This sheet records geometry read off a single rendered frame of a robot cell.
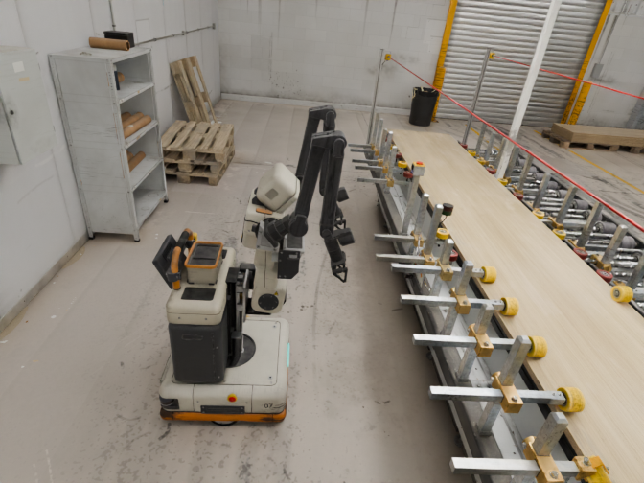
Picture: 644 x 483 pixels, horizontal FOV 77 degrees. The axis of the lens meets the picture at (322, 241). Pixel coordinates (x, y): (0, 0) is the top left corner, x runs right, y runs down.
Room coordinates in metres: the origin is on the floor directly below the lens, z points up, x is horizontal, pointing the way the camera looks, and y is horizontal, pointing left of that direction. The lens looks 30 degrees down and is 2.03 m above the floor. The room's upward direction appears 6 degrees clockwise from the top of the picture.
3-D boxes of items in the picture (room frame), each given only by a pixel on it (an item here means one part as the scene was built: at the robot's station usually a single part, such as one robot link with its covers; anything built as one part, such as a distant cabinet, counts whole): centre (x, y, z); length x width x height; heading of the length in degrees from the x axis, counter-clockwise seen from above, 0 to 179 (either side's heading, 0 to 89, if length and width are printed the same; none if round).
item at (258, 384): (1.69, 0.46, 0.16); 0.67 x 0.64 x 0.25; 96
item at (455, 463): (0.71, -0.61, 0.95); 0.36 x 0.03 x 0.03; 94
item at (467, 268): (1.51, -0.64, 0.90); 0.04 x 0.04 x 0.48; 4
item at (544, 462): (0.74, -0.70, 0.95); 0.14 x 0.06 x 0.05; 4
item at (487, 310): (1.26, -0.66, 0.86); 0.04 x 0.04 x 0.48; 4
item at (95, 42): (3.68, 1.94, 1.59); 0.30 x 0.08 x 0.08; 94
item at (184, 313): (1.68, 0.55, 0.59); 0.55 x 0.34 x 0.83; 6
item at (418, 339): (1.22, -0.64, 0.95); 0.50 x 0.04 x 0.04; 94
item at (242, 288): (1.77, 0.30, 0.68); 0.28 x 0.27 x 0.25; 6
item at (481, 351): (1.24, -0.66, 0.95); 0.14 x 0.06 x 0.05; 4
